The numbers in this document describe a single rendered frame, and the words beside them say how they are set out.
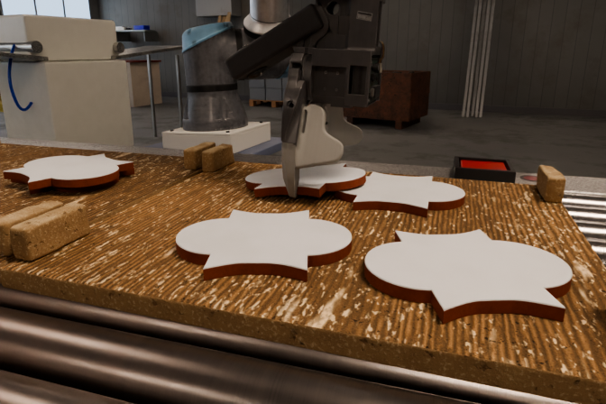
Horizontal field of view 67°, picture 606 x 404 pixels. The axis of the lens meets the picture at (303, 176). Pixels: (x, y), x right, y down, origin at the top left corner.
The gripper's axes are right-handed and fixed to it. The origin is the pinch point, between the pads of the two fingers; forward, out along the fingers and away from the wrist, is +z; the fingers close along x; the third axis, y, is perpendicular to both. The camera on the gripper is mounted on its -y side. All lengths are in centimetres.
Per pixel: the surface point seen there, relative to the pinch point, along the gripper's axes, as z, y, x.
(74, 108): 50, -318, 293
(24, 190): 2.6, -28.5, -10.5
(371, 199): 0.0, 8.5, -4.8
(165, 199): 1.9, -12.1, -8.4
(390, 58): -1, -115, 886
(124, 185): 2.2, -19.5, -5.3
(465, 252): -0.3, 17.0, -14.5
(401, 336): 0.9, 13.8, -24.7
